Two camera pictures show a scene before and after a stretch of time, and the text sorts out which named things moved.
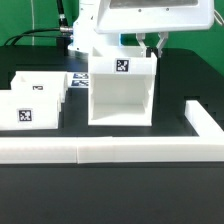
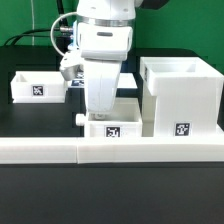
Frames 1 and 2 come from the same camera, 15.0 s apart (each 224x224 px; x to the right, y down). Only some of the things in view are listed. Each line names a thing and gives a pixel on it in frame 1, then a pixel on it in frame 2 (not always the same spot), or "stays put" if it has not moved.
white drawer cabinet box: [121, 87] to [179, 97]
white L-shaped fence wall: [207, 146] stays put
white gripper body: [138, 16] to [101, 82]
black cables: [24, 34] stays put
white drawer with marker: [38, 86] stays put
